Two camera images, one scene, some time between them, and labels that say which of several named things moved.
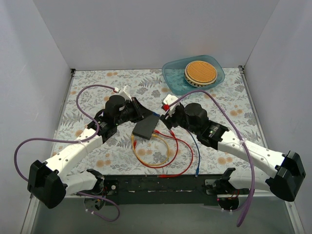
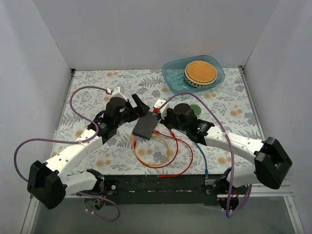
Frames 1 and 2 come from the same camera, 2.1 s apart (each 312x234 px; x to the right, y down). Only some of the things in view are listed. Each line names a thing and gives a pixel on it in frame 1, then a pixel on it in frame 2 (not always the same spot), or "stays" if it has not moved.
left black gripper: [138, 108] stays
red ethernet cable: [161, 176] stays
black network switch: [145, 128] stays
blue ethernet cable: [196, 171] -> [206, 172]
